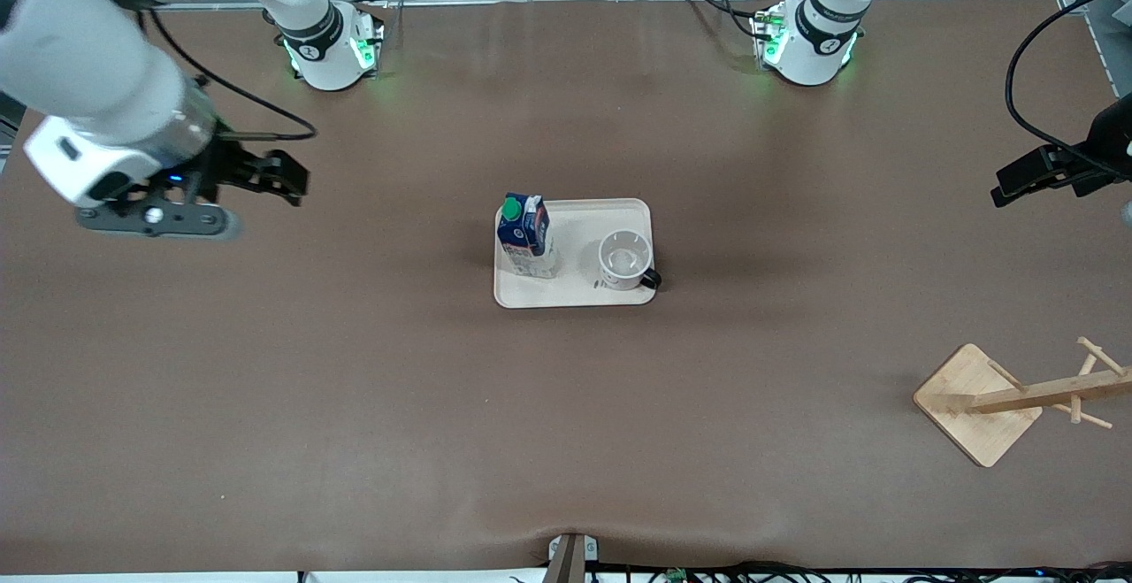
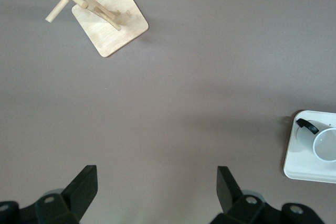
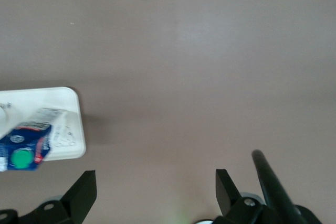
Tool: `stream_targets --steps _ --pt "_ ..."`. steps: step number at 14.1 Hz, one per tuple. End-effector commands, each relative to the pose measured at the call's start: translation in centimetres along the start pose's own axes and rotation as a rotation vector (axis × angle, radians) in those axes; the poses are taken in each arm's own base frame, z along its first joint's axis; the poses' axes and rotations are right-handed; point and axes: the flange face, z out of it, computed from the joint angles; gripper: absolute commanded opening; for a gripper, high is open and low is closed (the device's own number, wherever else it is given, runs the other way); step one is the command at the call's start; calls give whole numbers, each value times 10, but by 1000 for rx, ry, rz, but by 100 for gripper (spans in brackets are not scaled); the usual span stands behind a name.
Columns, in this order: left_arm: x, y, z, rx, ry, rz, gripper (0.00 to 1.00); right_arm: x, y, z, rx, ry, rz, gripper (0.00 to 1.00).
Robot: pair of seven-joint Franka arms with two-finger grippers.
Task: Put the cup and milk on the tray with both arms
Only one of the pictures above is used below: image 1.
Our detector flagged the white smiley cup black handle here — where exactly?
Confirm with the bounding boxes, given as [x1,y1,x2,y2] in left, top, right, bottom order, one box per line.
[598,228,662,292]

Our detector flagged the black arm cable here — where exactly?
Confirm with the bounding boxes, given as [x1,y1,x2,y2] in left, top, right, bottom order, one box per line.
[1005,0,1132,179]
[141,8,318,142]

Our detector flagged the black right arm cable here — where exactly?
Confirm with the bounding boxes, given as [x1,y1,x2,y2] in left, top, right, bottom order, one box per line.
[141,8,318,142]

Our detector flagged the metal table edge bracket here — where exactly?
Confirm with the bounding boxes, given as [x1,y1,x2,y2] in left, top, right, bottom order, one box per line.
[546,532,600,583]

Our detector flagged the black cables at arm base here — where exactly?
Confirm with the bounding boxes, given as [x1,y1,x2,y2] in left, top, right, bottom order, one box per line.
[678,0,772,39]

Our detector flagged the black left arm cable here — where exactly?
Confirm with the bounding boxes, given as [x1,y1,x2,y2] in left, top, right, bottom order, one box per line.
[1005,0,1132,179]

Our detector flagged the wooden mug stand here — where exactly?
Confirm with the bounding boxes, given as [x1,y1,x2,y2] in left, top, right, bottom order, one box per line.
[913,336,1132,468]

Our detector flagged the blue milk carton green cap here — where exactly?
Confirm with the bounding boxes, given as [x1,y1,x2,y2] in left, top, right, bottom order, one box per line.
[496,192,561,280]

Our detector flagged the cream tray with dog print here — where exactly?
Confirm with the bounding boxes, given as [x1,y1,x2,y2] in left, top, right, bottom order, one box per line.
[493,198,657,310]

